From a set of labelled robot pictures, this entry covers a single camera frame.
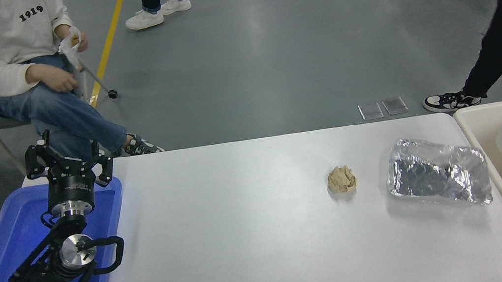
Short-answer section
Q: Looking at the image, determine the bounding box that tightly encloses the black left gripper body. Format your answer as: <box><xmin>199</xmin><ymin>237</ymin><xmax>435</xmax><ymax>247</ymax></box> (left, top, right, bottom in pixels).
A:
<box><xmin>41</xmin><ymin>157</ymin><xmax>99</xmax><ymax>207</ymax></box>

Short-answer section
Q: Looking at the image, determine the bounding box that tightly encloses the white food wrapper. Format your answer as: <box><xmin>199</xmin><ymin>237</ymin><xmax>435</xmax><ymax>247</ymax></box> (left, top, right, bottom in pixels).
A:
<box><xmin>55</xmin><ymin>25</ymin><xmax>85</xmax><ymax>65</ymax></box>

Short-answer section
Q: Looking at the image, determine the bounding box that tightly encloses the seated person's right hand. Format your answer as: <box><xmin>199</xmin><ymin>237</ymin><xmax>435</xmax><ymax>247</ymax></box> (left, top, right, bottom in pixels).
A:
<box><xmin>37</xmin><ymin>59</ymin><xmax>81</xmax><ymax>96</ymax></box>

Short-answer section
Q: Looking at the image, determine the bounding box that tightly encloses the seated person's left hand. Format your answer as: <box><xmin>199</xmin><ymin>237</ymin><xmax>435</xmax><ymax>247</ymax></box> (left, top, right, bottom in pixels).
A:
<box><xmin>67</xmin><ymin>30</ymin><xmax>90</xmax><ymax>54</ymax></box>

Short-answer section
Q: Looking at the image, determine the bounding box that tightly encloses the seated person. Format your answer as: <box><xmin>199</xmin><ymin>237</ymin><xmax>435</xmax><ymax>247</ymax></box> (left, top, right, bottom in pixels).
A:
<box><xmin>0</xmin><ymin>0</ymin><xmax>166</xmax><ymax>176</ymax></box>

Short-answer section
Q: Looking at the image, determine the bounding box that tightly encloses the clear floor plate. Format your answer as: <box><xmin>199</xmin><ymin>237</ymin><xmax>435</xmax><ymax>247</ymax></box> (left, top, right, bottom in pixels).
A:
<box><xmin>358</xmin><ymin>101</ymin><xmax>384</xmax><ymax>122</ymax></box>
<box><xmin>381</xmin><ymin>95</ymin><xmax>409</xmax><ymax>117</ymax></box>

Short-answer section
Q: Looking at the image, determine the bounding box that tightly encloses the crumpled tan paper ball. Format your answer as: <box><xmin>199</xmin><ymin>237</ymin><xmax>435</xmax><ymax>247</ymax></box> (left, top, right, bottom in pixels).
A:
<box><xmin>325</xmin><ymin>163</ymin><xmax>358</xmax><ymax>195</ymax></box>

